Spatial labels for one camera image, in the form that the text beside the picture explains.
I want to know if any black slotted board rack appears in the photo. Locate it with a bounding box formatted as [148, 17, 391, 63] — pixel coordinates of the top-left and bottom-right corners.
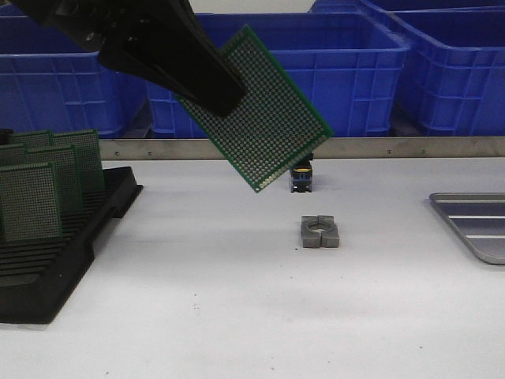
[1, 167, 143, 325]

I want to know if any rear left green circuit board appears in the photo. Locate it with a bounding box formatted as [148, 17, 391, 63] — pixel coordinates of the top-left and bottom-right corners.
[8, 130, 53, 148]

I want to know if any green perforated circuit board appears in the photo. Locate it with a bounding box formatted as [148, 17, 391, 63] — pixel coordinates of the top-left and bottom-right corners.
[25, 144, 84, 214]
[1, 162, 62, 242]
[177, 25, 333, 193]

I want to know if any right blue plastic bin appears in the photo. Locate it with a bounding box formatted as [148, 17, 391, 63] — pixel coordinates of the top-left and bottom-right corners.
[391, 10, 504, 137]

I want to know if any rear right green circuit board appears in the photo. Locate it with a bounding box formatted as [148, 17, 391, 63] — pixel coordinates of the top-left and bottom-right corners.
[53, 129, 105, 193]

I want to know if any left middle green circuit board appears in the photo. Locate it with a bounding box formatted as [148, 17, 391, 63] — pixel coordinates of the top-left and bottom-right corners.
[0, 144, 26, 167]

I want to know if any center blue plastic bin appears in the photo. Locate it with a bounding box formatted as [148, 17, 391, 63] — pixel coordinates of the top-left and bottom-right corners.
[145, 13, 410, 140]

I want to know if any left blue plastic bin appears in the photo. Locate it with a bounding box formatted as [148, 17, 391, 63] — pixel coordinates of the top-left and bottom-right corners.
[1, 16, 147, 138]

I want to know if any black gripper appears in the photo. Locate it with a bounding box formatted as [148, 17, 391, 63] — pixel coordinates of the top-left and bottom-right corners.
[13, 1, 245, 117]

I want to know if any blue plastic bin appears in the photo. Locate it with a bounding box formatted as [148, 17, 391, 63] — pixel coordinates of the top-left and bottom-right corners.
[145, 13, 410, 140]
[391, 10, 504, 137]
[1, 16, 147, 138]

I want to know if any far right blue bin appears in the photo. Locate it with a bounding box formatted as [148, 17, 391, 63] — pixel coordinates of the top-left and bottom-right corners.
[309, 0, 504, 13]

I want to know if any red emergency stop button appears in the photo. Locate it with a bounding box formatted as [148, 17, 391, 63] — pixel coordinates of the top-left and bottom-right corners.
[290, 153, 313, 193]

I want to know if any metal tray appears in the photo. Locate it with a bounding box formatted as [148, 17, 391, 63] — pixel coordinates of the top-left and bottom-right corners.
[429, 193, 504, 265]

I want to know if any grey split clamp block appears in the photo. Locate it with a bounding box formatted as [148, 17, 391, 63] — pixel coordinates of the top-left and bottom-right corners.
[301, 215, 340, 249]

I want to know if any metal rail strip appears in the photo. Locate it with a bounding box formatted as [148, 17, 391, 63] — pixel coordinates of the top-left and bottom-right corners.
[99, 137, 504, 161]

